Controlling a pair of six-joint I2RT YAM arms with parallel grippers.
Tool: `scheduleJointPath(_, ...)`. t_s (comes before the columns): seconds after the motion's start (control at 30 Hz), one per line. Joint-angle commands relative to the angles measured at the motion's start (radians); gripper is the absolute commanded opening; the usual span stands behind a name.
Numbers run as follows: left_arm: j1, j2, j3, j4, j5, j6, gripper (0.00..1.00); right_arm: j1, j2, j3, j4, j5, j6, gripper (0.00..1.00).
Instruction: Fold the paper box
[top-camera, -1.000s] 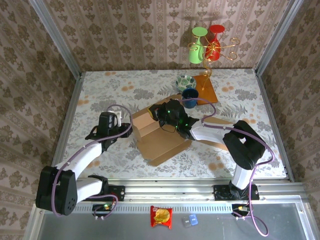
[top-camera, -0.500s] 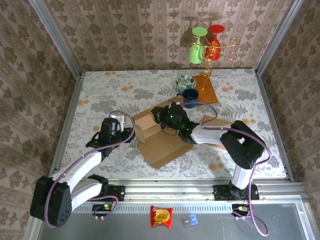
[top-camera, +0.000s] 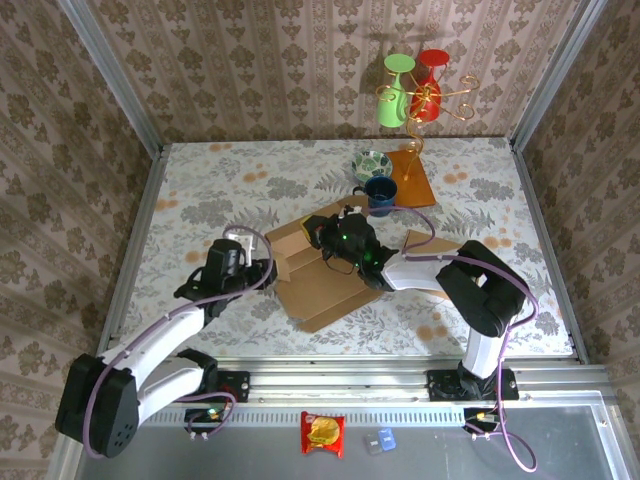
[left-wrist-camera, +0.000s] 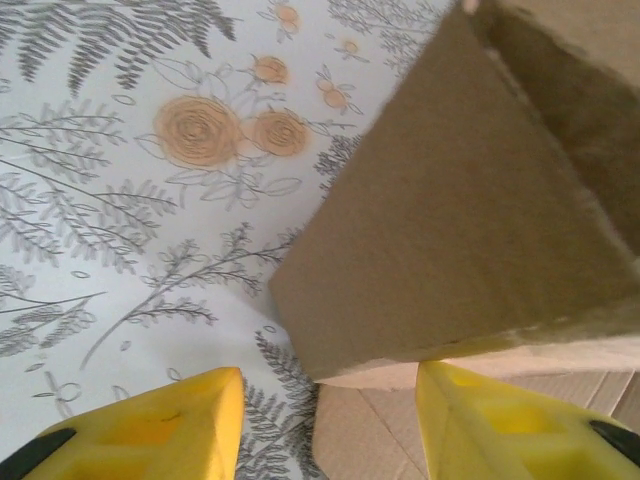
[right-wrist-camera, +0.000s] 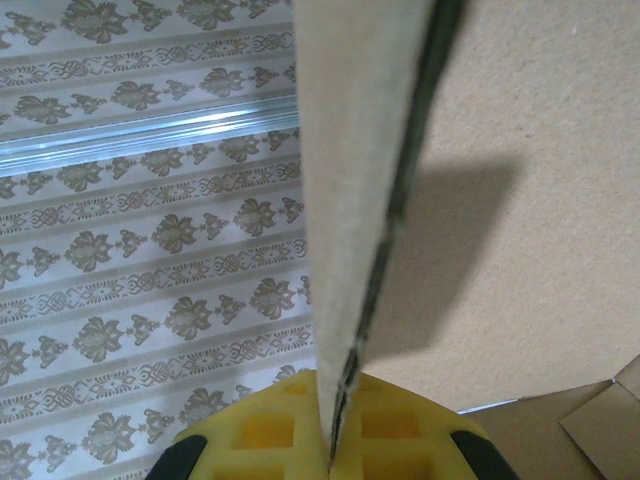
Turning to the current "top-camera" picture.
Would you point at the brown cardboard mailer box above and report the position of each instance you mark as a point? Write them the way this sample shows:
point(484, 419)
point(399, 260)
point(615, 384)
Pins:
point(320, 295)
point(430, 245)

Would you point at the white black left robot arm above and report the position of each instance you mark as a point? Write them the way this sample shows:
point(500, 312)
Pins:
point(100, 405)

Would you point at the dark blue enamel mug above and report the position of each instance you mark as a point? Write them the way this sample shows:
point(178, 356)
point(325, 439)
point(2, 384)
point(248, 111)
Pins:
point(381, 195)

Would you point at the floral tablecloth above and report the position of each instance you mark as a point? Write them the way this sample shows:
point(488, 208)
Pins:
point(250, 340)

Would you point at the green leaf pattern bowl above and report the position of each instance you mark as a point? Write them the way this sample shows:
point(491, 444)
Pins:
point(371, 162)

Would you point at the orange wooden board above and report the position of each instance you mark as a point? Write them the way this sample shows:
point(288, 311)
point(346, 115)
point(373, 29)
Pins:
point(415, 192)

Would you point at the green plastic wine glass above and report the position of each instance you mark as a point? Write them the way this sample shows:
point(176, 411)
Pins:
point(392, 107)

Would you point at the small left circuit board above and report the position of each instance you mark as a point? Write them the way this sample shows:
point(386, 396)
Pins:
point(205, 415)

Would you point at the small circuit board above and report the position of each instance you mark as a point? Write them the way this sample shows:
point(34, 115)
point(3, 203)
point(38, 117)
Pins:
point(205, 415)
point(482, 416)

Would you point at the red snack packet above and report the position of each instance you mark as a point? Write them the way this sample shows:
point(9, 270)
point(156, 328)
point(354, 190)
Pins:
point(322, 434)

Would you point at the grey metal plate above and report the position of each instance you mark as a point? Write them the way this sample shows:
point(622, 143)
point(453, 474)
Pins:
point(200, 460)

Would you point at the small grey packet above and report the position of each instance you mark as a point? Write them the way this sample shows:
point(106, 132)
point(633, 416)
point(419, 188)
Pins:
point(372, 445)

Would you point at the small blue packet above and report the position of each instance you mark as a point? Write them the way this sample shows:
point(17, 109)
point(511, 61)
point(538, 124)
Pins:
point(387, 439)

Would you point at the red plastic wine glass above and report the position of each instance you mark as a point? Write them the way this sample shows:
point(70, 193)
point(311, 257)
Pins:
point(431, 57)

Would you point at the small right circuit board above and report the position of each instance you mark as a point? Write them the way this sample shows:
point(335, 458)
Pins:
point(482, 416)

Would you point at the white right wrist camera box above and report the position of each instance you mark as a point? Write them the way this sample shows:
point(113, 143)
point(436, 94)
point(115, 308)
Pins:
point(354, 210)

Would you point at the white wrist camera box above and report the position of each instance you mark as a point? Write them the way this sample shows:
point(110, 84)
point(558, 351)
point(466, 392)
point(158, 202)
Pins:
point(354, 210)
point(246, 242)

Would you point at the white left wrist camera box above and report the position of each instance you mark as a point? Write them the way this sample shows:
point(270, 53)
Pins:
point(246, 242)

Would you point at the aluminium side rail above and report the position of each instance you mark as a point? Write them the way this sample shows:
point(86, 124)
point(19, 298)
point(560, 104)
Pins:
point(142, 225)
point(537, 210)

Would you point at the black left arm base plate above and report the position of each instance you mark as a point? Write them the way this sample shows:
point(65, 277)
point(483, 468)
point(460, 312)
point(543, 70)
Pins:
point(240, 385)

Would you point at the aluminium mounting rail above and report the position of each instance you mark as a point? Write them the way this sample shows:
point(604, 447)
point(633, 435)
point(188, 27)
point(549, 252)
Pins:
point(340, 380)

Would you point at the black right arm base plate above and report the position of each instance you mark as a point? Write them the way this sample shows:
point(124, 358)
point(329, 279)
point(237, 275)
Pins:
point(434, 380)

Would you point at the aluminium corner post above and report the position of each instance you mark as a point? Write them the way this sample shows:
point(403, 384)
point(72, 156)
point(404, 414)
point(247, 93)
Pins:
point(555, 70)
point(115, 75)

